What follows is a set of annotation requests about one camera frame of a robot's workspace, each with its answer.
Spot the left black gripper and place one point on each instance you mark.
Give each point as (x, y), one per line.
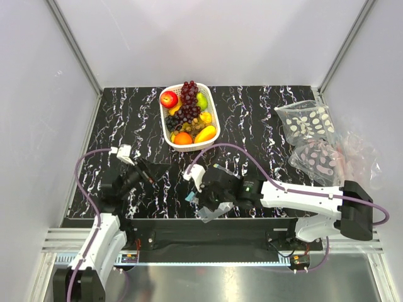
(148, 172)

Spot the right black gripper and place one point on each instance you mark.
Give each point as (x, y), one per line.
(204, 199)

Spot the clear zip top bag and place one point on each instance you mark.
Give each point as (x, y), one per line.
(206, 215)

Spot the yellow pear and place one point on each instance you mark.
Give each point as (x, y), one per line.
(206, 117)

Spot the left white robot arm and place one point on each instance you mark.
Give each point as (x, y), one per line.
(85, 278)

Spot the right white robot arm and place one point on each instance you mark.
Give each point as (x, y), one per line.
(346, 210)

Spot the bag of pink slices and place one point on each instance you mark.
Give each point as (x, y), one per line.
(320, 161)

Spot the bag of white slices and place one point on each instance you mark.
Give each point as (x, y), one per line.
(306, 120)

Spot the crumpled clear plastic bag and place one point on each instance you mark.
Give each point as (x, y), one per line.
(359, 161)

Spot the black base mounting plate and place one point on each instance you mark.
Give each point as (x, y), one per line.
(192, 235)

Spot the yellow mango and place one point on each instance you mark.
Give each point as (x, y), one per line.
(206, 134)

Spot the orange fruit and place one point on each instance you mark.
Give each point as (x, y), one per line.
(183, 138)

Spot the dark purple grape bunch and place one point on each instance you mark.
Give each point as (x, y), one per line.
(171, 122)

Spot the yellow lemon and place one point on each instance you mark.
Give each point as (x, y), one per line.
(174, 109)

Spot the red grape bunch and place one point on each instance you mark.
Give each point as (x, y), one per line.
(189, 109)

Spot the red apple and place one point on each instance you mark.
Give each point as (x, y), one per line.
(168, 99)

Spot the green pear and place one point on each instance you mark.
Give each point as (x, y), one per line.
(202, 102)

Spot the white perforated plastic basket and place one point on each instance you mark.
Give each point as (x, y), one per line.
(169, 136)

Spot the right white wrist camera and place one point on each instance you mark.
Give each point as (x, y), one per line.
(194, 172)

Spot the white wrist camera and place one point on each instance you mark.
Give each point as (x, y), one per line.
(123, 153)
(194, 172)

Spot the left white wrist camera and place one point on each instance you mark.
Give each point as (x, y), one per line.
(123, 153)

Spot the aluminium frame rail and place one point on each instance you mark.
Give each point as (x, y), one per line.
(72, 239)

